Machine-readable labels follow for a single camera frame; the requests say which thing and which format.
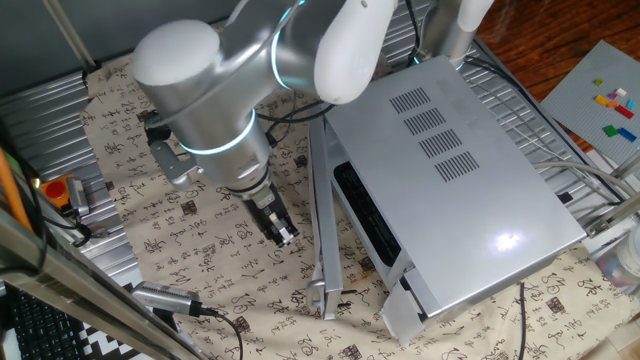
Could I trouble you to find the orange emergency stop box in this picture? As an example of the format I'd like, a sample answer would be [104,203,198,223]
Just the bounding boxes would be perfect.
[39,174,76,210]

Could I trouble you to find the grey camera on frame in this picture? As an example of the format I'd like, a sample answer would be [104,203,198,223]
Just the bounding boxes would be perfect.
[130,280,205,318]

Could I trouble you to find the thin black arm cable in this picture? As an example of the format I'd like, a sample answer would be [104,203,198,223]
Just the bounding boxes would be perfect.
[264,92,299,150]

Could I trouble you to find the black keyboard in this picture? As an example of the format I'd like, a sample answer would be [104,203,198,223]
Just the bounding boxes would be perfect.
[7,287,85,360]

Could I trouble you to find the beige calligraphy tablecloth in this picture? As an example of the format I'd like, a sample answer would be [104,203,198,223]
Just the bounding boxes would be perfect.
[79,0,640,360]

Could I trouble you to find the white paper flap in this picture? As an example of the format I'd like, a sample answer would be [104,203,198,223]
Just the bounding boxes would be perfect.
[379,286,427,347]

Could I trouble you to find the aluminium profile bracket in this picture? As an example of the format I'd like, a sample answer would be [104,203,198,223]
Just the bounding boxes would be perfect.
[584,149,640,239]

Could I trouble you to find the grey lego baseplate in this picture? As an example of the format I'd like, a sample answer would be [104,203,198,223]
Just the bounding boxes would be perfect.
[539,39,640,167]

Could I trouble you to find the silver microwave oven body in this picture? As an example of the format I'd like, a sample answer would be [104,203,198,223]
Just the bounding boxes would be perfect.
[322,54,589,322]

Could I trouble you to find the grey cable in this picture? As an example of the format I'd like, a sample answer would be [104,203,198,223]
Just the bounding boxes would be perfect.
[529,159,640,197]

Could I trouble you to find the grey slanted pole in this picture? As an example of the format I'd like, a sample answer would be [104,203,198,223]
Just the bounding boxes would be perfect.
[42,0,99,74]

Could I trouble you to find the black camera cable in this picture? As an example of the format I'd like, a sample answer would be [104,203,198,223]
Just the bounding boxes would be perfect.
[199,306,246,360]

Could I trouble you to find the grey camera beside stop box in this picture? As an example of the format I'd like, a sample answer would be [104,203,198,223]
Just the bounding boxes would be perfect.
[66,177,92,218]

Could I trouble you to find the black white marker board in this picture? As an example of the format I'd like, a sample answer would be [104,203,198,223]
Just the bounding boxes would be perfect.
[74,319,157,360]

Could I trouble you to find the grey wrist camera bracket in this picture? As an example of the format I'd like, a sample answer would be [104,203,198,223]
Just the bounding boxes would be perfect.
[143,122,205,192]

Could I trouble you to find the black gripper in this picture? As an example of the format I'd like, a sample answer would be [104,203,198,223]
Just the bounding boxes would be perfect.
[242,184,302,247]

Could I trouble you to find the clear plastic jar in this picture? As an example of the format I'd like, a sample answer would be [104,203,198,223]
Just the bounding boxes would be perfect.
[596,234,640,297]

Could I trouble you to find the orange pole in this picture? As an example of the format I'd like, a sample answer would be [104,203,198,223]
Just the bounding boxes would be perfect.
[0,147,34,234]

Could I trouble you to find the aluminium frame beam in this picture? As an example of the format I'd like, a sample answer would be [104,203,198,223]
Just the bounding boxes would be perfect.
[0,207,202,360]

